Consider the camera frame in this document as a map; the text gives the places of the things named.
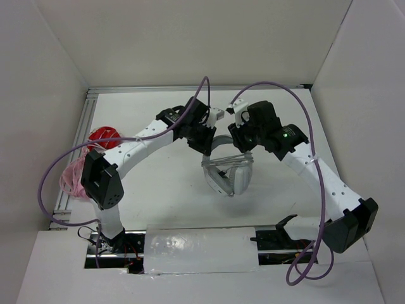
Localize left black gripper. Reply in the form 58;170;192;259
186;120;217;156

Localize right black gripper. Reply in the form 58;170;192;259
227;113;265;153

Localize grey headphone cable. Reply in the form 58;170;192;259
201;150;256;168

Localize white grey headphones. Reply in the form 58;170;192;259
201;151;254;197

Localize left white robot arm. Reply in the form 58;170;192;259
81;98;224;253

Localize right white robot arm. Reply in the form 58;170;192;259
227;99;378;253

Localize red headphones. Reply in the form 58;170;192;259
87;126;121;151

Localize pink headphones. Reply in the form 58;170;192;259
59;153;88;200

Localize white glossy cover panel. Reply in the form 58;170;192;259
143;227;259;274

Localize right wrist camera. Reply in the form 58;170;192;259
226;98;249;128

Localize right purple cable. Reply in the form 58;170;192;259
228;81;335;285

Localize purple cable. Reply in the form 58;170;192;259
228;81;335;285
37;75;211;270

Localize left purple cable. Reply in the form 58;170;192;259
37;75;211;270

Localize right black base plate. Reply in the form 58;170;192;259
250;230;311;253

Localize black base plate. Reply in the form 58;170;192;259
97;231;146;257
250;230;311;253

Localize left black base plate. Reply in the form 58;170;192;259
97;231;146;257

